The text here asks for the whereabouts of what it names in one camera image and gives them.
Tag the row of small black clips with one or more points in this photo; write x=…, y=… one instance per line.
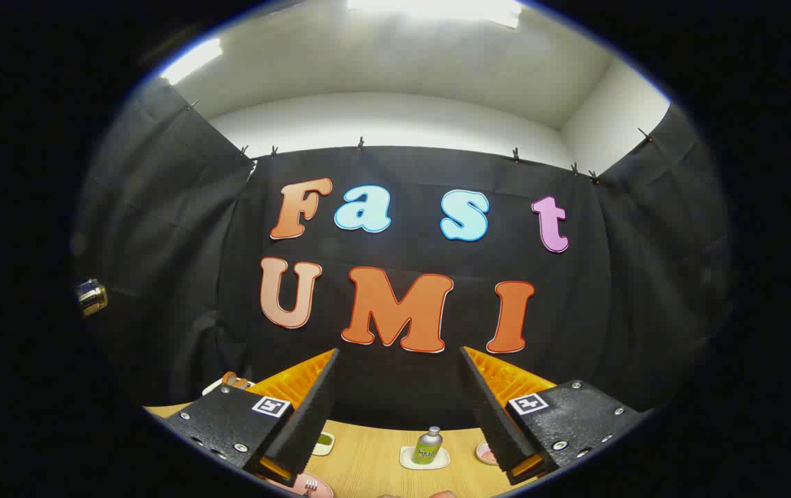
x=361, y=144

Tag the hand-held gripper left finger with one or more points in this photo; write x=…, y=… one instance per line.
x=312, y=415

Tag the white toaster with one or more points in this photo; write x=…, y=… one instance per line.
x=212, y=387

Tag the pink round plate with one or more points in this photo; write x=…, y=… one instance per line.
x=324, y=490

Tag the oval plate with food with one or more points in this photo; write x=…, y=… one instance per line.
x=485, y=454

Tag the green soda bottle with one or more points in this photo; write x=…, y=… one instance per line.
x=427, y=448

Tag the shiny metal object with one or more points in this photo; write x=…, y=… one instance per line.
x=91, y=297

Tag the white square coaster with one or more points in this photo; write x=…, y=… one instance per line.
x=406, y=460

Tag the white divided tray with beans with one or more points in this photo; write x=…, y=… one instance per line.
x=324, y=441

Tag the toasted bread slice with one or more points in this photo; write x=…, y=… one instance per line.
x=233, y=379

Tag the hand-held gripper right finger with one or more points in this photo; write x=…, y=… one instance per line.
x=489, y=415

